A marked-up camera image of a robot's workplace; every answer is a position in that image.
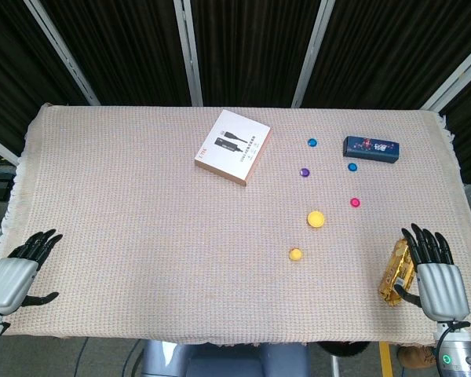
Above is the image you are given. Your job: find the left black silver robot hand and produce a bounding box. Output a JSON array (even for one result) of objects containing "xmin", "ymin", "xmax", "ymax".
[{"xmin": 0, "ymin": 229, "xmax": 64, "ymax": 317}]

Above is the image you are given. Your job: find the black pleated curtain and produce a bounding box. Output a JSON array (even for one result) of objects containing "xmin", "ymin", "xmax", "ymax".
[{"xmin": 0, "ymin": 0, "xmax": 471, "ymax": 185}]

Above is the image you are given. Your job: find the aluminium frame post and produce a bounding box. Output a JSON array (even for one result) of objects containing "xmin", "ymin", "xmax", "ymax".
[
  {"xmin": 418, "ymin": 38, "xmax": 471, "ymax": 112},
  {"xmin": 22, "ymin": 0, "xmax": 101, "ymax": 107},
  {"xmin": 291, "ymin": 0, "xmax": 338, "ymax": 108},
  {"xmin": 173, "ymin": 0, "xmax": 204, "ymax": 107}
]

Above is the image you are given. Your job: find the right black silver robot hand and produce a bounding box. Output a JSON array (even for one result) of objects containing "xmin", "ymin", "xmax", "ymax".
[{"xmin": 392, "ymin": 222, "xmax": 471, "ymax": 325}]

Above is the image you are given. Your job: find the dark blue printed box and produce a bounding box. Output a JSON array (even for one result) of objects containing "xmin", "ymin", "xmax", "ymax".
[{"xmin": 341, "ymin": 135, "xmax": 402, "ymax": 163}]

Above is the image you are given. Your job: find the beige woven tablecloth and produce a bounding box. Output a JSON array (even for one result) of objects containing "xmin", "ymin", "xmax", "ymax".
[{"xmin": 0, "ymin": 102, "xmax": 471, "ymax": 350}]

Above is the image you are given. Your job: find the white cable product box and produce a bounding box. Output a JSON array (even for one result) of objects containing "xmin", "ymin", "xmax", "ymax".
[{"xmin": 194, "ymin": 109, "xmax": 274, "ymax": 189}]

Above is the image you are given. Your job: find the brown shoe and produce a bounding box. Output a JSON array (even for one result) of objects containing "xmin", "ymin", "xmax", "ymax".
[{"xmin": 396, "ymin": 344, "xmax": 439, "ymax": 370}]

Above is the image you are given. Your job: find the gold foil snack packet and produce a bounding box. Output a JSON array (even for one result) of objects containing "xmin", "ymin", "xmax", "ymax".
[{"xmin": 378, "ymin": 237, "xmax": 419, "ymax": 308}]

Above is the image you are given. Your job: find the large yellow disc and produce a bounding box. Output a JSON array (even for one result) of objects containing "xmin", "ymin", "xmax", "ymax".
[{"xmin": 306, "ymin": 210, "xmax": 327, "ymax": 229}]

